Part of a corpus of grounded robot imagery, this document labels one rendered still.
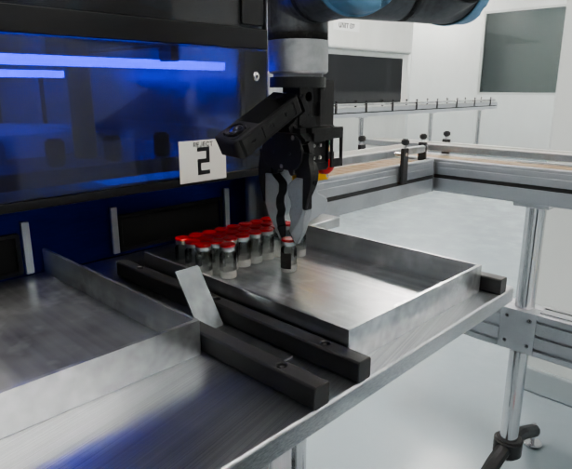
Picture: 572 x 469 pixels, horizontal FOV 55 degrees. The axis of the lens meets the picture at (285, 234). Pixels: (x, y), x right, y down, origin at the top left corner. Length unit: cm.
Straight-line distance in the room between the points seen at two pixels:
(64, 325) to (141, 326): 8
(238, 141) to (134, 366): 28
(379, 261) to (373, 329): 26
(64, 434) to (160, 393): 8
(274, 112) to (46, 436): 42
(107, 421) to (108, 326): 17
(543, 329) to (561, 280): 61
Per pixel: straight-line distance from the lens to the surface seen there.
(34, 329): 63
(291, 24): 68
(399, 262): 76
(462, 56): 956
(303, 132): 68
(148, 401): 47
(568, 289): 218
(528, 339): 161
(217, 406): 46
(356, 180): 128
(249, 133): 64
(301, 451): 147
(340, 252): 82
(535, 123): 907
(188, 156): 80
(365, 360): 48
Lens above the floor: 112
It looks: 15 degrees down
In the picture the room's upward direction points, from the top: straight up
